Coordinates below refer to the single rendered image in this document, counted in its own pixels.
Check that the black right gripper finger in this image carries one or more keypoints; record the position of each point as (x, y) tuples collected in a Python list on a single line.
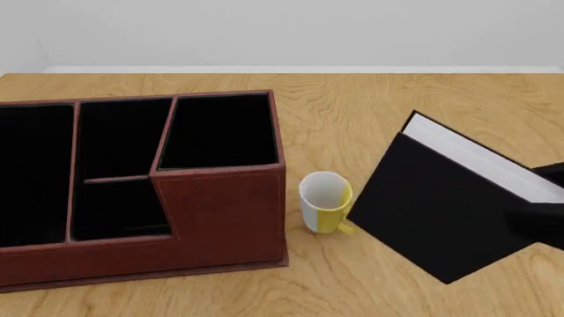
[(553, 173), (539, 223)]

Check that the black hardcover book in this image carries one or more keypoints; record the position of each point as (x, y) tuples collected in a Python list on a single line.
[(432, 211)]

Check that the red-brown desk caddy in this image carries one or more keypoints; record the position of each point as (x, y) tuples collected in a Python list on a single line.
[(220, 211)]

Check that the white and yellow mug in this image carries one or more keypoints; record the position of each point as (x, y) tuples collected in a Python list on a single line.
[(318, 214)]

